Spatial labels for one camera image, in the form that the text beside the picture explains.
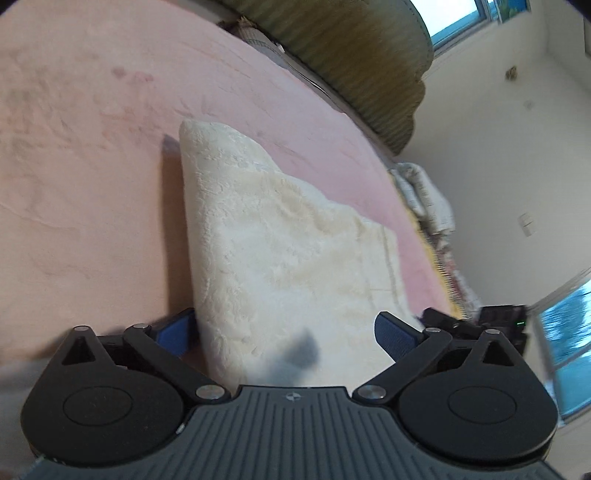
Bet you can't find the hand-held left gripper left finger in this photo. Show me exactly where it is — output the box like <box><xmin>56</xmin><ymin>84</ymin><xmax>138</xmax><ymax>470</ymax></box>
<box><xmin>59</xmin><ymin>308</ymin><xmax>232</xmax><ymax>408</ymax></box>

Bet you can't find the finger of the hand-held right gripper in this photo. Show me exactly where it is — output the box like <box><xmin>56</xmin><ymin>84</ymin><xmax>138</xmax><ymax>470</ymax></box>
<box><xmin>418</xmin><ymin>307</ymin><xmax>462</xmax><ymax>334</ymax></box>

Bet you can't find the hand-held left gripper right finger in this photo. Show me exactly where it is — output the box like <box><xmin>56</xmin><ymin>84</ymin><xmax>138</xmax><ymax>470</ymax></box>
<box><xmin>352</xmin><ymin>311</ymin><xmax>521</xmax><ymax>408</ymax></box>

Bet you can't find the cream white towel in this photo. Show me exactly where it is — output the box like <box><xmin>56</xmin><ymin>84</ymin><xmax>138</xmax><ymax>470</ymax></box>
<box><xmin>178</xmin><ymin>119</ymin><xmax>426</xmax><ymax>389</ymax></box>

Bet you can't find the large side window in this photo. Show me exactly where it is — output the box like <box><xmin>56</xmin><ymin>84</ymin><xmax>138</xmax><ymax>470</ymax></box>
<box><xmin>534</xmin><ymin>281</ymin><xmax>591</xmax><ymax>422</ymax></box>

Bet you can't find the white patterned bedding at side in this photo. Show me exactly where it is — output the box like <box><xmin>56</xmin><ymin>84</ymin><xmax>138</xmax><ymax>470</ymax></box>
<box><xmin>387</xmin><ymin>161</ymin><xmax>483</xmax><ymax>324</ymax></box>

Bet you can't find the pink bed blanket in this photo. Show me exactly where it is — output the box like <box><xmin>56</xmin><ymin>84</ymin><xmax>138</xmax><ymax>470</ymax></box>
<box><xmin>0</xmin><ymin>0</ymin><xmax>462</xmax><ymax>370</ymax></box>

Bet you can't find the olive padded headboard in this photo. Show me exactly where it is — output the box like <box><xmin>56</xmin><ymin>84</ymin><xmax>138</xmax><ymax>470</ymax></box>
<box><xmin>221</xmin><ymin>0</ymin><xmax>435</xmax><ymax>157</ymax></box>

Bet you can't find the window behind headboard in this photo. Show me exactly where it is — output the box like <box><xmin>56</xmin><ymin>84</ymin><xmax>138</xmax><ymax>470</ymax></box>
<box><xmin>409</xmin><ymin>0</ymin><xmax>532</xmax><ymax>51</ymax></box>

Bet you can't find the grey striped pillow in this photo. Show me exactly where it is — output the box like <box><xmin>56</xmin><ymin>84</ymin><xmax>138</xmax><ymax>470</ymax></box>
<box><xmin>235</xmin><ymin>16</ymin><xmax>289</xmax><ymax>54</ymax></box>

